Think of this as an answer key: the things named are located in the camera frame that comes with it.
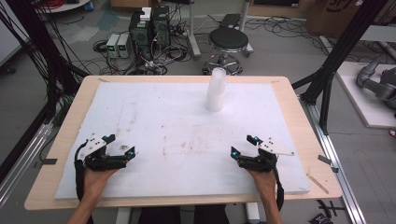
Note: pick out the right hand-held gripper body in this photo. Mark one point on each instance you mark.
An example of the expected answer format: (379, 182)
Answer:
(258, 162)

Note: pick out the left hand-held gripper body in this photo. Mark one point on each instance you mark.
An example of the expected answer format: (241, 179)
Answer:
(102, 161)

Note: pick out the person's right hand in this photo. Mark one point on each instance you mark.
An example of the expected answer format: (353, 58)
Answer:
(265, 182)

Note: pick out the person's left hand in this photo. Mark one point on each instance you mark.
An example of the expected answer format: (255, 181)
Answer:
(95, 182)

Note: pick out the white table leg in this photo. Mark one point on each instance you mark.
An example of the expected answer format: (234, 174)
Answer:
(124, 216)
(252, 213)

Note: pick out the grey tape strip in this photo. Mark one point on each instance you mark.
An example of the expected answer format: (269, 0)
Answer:
(324, 160)
(49, 161)

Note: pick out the white foam mat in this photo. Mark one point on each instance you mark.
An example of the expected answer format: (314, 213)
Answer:
(174, 124)

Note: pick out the light wooden table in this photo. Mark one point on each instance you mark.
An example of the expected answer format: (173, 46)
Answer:
(299, 109)

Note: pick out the stack of clear plastic cups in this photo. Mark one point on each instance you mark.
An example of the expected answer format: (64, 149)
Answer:
(215, 93)

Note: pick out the thin wooden stick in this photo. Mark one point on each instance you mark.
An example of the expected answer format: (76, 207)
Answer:
(317, 183)

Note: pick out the small black floor device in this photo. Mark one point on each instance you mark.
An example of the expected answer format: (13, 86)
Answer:
(320, 218)

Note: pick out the grey bench power supply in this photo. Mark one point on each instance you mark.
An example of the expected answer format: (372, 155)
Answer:
(124, 46)
(112, 45)

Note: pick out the black round stool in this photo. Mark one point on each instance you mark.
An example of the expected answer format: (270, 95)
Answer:
(228, 39)

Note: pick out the black computer tower green front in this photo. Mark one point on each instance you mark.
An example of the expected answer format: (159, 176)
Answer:
(140, 35)

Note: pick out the white floor board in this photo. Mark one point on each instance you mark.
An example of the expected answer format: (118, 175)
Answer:
(367, 112)

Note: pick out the white desk leg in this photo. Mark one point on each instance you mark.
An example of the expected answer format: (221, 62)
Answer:
(246, 18)
(193, 34)

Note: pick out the black flat device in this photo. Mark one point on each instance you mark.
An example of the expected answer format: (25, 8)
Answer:
(230, 20)

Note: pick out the small white box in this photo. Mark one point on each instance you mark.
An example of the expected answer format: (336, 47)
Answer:
(145, 14)

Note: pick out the blue cup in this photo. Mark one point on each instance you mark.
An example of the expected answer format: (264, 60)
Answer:
(89, 6)

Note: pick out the round white table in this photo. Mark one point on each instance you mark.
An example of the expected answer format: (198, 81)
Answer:
(62, 5)

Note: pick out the cardboard box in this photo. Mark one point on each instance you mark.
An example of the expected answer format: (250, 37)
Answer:
(330, 15)

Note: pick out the aluminium rail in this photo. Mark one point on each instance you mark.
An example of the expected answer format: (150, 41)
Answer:
(21, 165)
(339, 174)

